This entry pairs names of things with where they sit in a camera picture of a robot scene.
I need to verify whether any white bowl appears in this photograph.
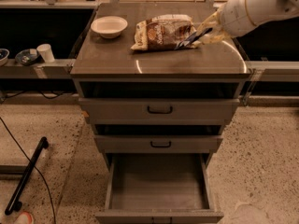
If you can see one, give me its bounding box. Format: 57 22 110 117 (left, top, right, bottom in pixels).
91 16 128 39

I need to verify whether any grey drawer cabinet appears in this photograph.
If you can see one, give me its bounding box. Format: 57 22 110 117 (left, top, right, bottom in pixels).
70 2 251 173

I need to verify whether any brown chip bag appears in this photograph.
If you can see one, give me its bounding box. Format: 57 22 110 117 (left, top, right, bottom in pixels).
131 14 196 51

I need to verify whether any blue bowl with items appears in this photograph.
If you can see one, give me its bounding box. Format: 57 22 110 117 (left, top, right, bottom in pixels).
15 49 40 66

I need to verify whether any grey drawer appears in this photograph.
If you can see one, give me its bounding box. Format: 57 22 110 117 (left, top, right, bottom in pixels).
96 154 223 224
94 135 222 154
79 98 239 125

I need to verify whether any white red object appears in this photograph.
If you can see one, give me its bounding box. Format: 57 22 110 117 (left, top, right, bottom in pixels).
13 212 35 224

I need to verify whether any bottom grey drawer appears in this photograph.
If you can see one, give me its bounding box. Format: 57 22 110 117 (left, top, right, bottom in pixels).
96 154 223 224

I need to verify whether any white paper cup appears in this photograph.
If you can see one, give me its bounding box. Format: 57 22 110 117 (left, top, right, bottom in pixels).
36 44 55 63

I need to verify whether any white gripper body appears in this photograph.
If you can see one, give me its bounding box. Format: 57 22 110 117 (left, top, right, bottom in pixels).
218 0 256 37

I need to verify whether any top grey drawer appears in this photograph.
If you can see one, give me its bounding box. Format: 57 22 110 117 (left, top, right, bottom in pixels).
79 98 239 125

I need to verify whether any middle grey drawer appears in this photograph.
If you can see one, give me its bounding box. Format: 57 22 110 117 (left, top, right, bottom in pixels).
94 135 222 154

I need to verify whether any blue bowl at edge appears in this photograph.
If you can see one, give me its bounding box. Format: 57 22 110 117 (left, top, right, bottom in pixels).
0 49 9 66

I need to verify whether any black bar stand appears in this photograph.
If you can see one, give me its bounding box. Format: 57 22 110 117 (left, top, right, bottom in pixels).
1 137 49 216

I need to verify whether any blue rxbar blueberry bar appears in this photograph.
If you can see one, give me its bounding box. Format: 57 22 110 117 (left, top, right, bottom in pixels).
176 28 212 49

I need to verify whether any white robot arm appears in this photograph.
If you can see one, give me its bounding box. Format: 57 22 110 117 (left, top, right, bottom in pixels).
196 0 299 44

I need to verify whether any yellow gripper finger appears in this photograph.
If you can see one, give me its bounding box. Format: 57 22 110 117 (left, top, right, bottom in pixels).
199 30 231 45
197 11 221 32

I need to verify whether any black floor cable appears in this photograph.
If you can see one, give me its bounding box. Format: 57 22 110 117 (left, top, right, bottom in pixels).
0 117 57 224

